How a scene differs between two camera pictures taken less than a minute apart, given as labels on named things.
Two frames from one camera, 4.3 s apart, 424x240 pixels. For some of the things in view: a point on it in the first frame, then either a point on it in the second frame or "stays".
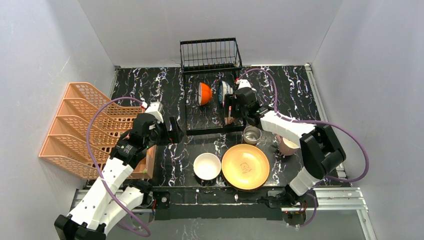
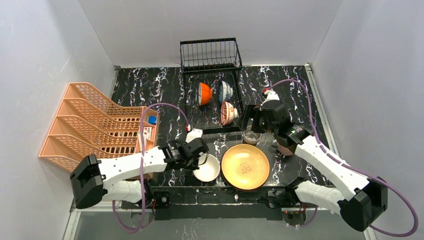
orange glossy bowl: x=205 y=94 stays
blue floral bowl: x=224 y=88 stays
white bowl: x=207 y=166 stays
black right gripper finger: x=228 y=105 -> x=253 y=112
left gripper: x=171 y=131 -> x=199 y=153
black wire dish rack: x=210 y=67 stays
